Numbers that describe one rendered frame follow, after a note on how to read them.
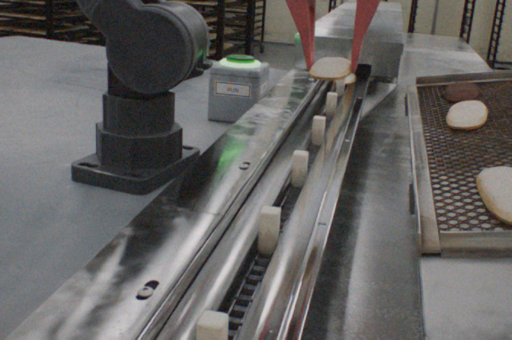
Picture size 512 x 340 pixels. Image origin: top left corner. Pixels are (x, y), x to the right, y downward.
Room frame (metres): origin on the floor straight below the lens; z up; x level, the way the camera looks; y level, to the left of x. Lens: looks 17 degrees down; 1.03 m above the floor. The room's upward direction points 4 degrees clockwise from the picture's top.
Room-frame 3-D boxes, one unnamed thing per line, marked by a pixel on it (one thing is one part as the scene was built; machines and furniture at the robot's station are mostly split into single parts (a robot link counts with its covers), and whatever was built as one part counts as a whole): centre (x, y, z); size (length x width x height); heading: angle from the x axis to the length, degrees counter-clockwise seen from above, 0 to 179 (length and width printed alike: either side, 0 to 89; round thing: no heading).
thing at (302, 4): (0.57, -0.06, 0.98); 0.07 x 0.07 x 0.09; 78
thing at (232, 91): (0.83, 0.03, 0.84); 0.08 x 0.08 x 0.11; 78
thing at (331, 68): (0.57, -0.07, 0.94); 0.10 x 0.04 x 0.01; 168
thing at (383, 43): (1.63, -0.27, 0.89); 1.25 x 0.18 x 0.09; 168
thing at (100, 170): (0.59, 0.12, 0.86); 0.12 x 0.09 x 0.08; 159
